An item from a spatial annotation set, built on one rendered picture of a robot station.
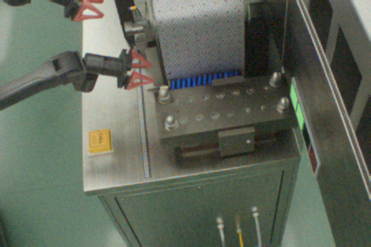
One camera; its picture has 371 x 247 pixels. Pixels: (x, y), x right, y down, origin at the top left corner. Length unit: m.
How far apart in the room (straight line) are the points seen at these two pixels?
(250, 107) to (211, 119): 0.12
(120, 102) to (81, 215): 0.98
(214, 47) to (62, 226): 1.40
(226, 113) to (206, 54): 0.18
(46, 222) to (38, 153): 0.42
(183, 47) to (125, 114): 0.34
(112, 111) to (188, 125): 0.33
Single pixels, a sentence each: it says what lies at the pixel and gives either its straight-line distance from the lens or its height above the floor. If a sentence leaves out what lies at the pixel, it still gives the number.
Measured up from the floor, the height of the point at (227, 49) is 1.13.
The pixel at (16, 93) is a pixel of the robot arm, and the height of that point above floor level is 1.20.
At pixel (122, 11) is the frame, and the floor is 1.04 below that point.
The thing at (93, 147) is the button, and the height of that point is 0.92.
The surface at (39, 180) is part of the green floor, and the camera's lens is 2.64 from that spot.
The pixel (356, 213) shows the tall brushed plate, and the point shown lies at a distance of 0.92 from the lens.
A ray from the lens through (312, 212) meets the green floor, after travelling 2.39.
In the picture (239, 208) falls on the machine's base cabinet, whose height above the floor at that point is 0.59.
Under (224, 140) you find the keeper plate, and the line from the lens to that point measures 1.38.
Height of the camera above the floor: 2.18
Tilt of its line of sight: 56 degrees down
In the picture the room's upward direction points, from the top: 9 degrees counter-clockwise
